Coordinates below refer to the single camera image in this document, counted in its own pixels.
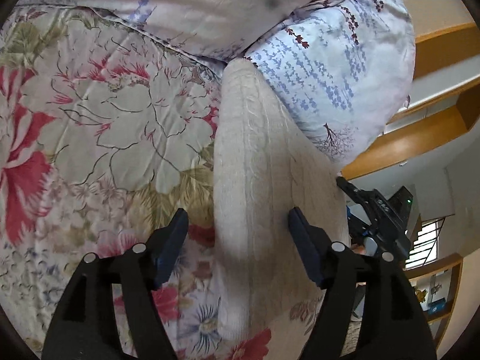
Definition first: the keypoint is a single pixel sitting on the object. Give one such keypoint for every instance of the beige cable-knit sweater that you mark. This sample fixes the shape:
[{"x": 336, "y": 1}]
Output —
[{"x": 264, "y": 166}]

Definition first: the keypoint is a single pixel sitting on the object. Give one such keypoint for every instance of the wooden shelf unit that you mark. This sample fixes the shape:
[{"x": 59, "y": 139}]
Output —
[{"x": 436, "y": 285}]

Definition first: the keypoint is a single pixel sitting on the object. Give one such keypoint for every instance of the blue floral right pillow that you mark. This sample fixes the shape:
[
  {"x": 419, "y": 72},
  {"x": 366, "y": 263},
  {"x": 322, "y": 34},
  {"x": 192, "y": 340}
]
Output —
[{"x": 342, "y": 69}]

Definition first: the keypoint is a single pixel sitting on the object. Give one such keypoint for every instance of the floral bed quilt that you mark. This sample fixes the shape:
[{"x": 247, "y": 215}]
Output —
[{"x": 104, "y": 135}]

